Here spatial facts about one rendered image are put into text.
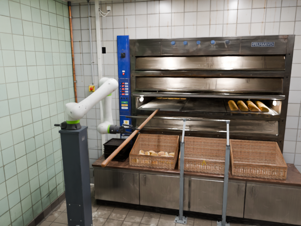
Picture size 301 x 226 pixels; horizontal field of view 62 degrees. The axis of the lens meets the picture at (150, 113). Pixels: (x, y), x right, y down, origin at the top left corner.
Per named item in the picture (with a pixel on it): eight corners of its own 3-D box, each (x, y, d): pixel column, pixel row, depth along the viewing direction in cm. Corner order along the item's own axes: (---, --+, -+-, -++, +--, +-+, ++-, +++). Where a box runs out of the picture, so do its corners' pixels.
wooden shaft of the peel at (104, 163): (105, 168, 165) (104, 163, 164) (100, 167, 165) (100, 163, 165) (158, 111, 327) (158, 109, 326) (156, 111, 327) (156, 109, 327)
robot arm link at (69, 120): (68, 125, 229) (66, 104, 225) (64, 121, 242) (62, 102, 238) (82, 123, 236) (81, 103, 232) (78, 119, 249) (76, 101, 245)
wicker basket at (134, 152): (139, 151, 352) (138, 132, 346) (179, 154, 340) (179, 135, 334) (128, 166, 305) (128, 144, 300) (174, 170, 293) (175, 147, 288)
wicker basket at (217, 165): (182, 155, 337) (182, 135, 332) (225, 158, 325) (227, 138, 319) (177, 170, 291) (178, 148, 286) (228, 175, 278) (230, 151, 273)
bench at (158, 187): (110, 185, 376) (109, 149, 364) (288, 206, 320) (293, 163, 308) (93, 206, 322) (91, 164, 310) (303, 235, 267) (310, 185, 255)
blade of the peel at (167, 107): (179, 110, 329) (179, 109, 328) (139, 109, 342) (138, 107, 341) (182, 105, 363) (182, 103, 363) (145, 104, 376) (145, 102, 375)
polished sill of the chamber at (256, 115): (137, 111, 348) (137, 108, 347) (278, 117, 307) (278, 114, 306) (135, 112, 342) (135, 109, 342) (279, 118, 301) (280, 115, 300)
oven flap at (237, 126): (136, 127, 346) (137, 114, 349) (277, 135, 305) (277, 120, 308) (135, 127, 342) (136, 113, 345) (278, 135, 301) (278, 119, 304)
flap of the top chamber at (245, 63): (135, 70, 330) (136, 55, 333) (284, 71, 289) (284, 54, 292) (134, 69, 325) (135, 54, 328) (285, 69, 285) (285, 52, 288)
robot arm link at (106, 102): (98, 96, 249) (109, 96, 246) (103, 94, 260) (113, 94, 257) (101, 131, 257) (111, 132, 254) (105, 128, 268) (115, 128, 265)
